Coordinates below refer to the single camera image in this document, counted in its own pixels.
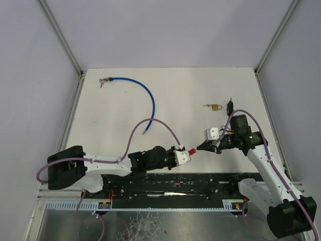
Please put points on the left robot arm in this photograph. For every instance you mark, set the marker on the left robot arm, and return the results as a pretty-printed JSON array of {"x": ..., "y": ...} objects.
[{"x": 85, "y": 171}]

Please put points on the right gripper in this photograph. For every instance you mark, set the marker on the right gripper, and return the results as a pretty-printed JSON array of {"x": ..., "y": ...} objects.
[{"x": 215, "y": 145}]

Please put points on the small brass padlock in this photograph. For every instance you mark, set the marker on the small brass padlock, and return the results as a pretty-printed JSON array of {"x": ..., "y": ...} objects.
[{"x": 216, "y": 107}]

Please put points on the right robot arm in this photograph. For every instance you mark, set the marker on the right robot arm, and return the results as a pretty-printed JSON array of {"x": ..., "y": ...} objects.
[{"x": 287, "y": 211}]

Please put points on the black padlock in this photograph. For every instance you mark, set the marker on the black padlock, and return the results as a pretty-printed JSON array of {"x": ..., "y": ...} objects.
[{"x": 229, "y": 107}]

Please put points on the red cable padlock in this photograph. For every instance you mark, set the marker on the red cable padlock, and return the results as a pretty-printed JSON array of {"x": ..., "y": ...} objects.
[{"x": 192, "y": 151}]

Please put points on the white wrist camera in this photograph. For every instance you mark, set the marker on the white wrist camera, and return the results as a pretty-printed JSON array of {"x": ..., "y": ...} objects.
[
  {"x": 182, "y": 156},
  {"x": 211, "y": 134}
]

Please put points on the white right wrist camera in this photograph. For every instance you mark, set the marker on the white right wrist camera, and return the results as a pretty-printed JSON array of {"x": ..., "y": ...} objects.
[{"x": 211, "y": 134}]

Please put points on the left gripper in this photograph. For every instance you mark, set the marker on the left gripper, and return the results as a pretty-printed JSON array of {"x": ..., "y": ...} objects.
[{"x": 172, "y": 158}]

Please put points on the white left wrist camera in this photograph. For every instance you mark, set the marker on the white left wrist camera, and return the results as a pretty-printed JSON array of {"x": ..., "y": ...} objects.
[{"x": 182, "y": 156}]

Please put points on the aluminium frame post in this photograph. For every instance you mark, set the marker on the aluminium frame post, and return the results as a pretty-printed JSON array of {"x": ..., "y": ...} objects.
[
  {"x": 276, "y": 36},
  {"x": 60, "y": 36}
]

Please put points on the right aluminium frame post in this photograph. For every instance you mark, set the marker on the right aluminium frame post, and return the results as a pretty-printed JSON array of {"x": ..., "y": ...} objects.
[{"x": 276, "y": 36}]

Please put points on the blue cable lock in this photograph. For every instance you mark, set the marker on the blue cable lock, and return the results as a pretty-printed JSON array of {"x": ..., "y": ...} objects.
[{"x": 110, "y": 79}]

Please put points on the left aluminium frame post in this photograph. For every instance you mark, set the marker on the left aluminium frame post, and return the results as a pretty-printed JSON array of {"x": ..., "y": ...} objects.
[{"x": 60, "y": 36}]

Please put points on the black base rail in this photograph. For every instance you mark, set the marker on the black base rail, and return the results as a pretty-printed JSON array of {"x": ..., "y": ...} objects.
[{"x": 212, "y": 185}]

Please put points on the keys of blue cable lock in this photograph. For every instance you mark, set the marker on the keys of blue cable lock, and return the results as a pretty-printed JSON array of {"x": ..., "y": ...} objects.
[{"x": 102, "y": 81}]

